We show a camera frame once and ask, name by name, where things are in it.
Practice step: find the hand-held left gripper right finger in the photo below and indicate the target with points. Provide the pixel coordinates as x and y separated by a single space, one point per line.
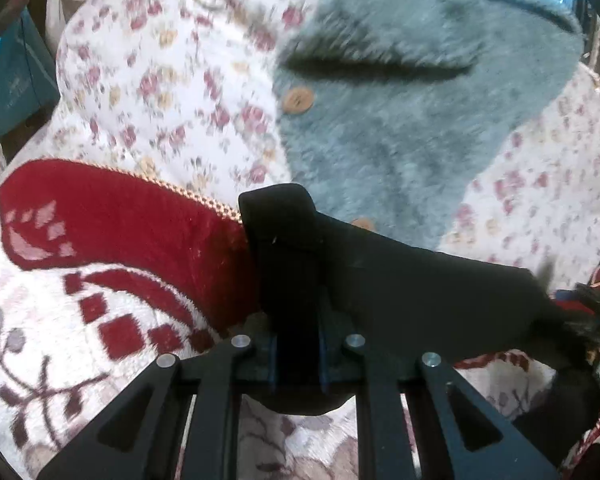
324 362

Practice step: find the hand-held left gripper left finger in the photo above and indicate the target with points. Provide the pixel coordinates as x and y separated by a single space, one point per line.
271 362

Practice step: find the black pants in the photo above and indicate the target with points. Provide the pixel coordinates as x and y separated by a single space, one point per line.
380 285

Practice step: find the red and white patterned blanket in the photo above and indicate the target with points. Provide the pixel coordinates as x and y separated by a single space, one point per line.
105 220

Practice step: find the blue fluffy cardigan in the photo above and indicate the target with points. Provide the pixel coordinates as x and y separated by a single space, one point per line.
405 135

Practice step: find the floral white bedsheet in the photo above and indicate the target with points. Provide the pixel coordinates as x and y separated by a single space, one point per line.
155 85

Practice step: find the teal box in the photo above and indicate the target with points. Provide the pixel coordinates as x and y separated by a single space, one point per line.
15 80

